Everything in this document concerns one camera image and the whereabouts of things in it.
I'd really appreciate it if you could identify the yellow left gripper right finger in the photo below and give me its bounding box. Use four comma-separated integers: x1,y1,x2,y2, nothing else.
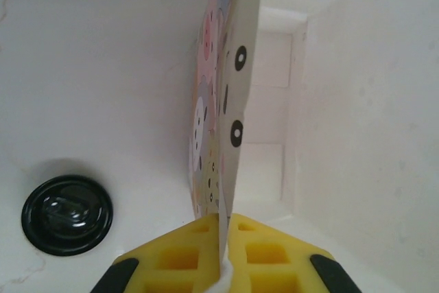
227,213,365,293

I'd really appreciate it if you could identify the loose black plastic cup lid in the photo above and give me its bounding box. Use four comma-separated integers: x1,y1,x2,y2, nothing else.
21,174,115,257

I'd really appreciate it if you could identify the cartoon animal paper gift bag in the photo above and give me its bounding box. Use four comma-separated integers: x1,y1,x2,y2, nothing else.
187,0,439,293

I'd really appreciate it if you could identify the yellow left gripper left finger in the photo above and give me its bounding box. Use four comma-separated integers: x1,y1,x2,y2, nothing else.
91,213,224,293

